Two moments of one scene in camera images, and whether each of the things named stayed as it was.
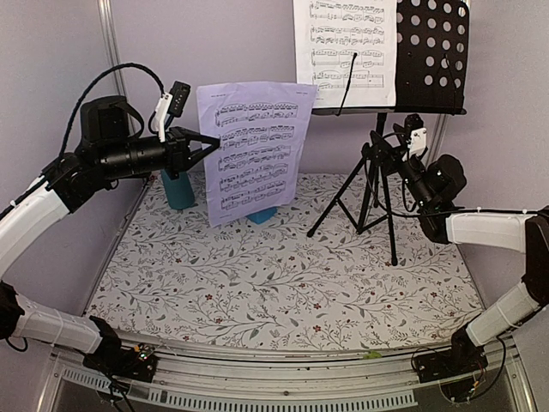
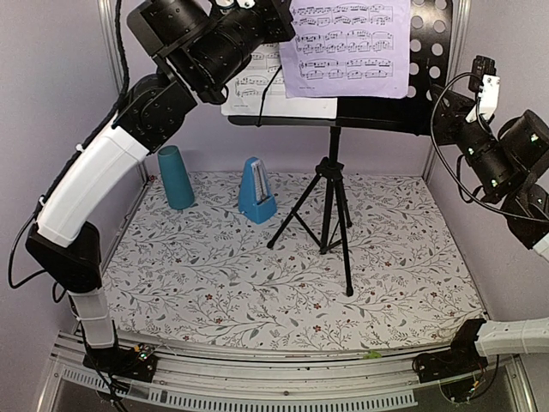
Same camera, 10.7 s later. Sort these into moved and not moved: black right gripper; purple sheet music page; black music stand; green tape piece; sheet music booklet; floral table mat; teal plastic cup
Moved: black right gripper; purple sheet music page; sheet music booklet; black music stand
Not moved: teal plastic cup; green tape piece; floral table mat
